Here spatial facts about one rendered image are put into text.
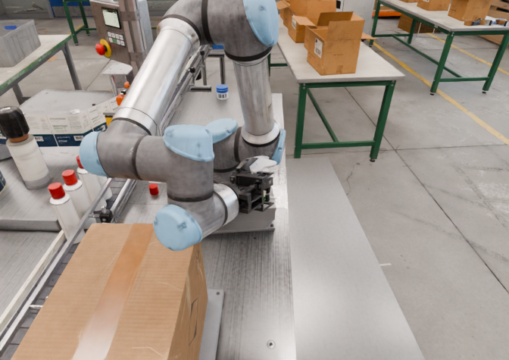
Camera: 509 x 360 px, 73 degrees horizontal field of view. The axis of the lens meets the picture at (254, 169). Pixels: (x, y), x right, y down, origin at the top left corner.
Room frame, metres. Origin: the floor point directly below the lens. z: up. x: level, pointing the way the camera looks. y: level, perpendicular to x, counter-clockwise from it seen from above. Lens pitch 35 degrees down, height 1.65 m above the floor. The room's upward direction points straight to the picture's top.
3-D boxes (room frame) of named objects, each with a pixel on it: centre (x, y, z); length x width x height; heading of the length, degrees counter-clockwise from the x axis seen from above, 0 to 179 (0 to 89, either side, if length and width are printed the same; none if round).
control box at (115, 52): (1.18, 0.43, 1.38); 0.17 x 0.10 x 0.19; 53
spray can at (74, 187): (0.79, 0.53, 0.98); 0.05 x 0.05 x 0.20
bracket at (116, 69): (1.51, 0.60, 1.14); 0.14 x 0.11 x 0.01; 177
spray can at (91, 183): (0.87, 0.53, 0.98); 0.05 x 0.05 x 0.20
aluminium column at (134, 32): (1.12, 0.37, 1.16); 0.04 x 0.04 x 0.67; 87
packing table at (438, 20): (4.99, -2.41, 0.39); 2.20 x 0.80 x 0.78; 5
